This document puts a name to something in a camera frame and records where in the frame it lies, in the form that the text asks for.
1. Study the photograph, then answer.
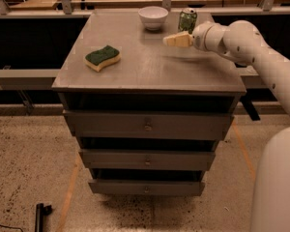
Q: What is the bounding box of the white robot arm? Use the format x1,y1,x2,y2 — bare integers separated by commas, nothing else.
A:
163,20,290,232

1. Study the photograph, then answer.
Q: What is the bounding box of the green and yellow sponge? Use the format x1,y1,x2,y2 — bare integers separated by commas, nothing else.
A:
84,45,121,72

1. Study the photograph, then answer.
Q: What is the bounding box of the middle grey drawer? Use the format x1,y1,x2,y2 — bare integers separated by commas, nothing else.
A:
79,149,215,171

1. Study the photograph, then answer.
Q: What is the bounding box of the black floor post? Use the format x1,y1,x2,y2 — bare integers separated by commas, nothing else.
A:
35,203,52,232

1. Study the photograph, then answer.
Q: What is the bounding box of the bottom grey drawer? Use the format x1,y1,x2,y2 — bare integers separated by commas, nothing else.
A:
89,179,204,196

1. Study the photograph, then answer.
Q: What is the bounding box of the black floor cable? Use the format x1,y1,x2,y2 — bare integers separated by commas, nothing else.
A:
0,216,25,232

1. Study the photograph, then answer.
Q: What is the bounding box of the grey drawer cabinet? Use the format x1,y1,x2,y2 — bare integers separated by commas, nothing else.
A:
53,11,246,182

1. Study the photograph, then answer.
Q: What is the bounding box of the white ceramic bowl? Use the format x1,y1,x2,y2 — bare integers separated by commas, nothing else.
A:
138,6,168,31

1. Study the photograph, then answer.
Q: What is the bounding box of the grey drawer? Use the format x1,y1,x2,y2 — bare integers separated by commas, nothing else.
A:
79,149,215,171
89,179,204,196
64,110,233,140

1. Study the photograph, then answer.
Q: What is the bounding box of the green soda can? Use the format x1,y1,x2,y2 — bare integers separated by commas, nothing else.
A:
178,8,197,34

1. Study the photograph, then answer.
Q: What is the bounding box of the grey metal railing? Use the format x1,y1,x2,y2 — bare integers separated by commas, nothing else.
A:
0,0,290,92

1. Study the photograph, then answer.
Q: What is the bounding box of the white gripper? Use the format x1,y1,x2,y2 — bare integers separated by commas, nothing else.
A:
162,21,227,53

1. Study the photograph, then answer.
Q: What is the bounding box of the top grey drawer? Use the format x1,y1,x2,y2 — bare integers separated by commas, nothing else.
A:
64,110,233,140

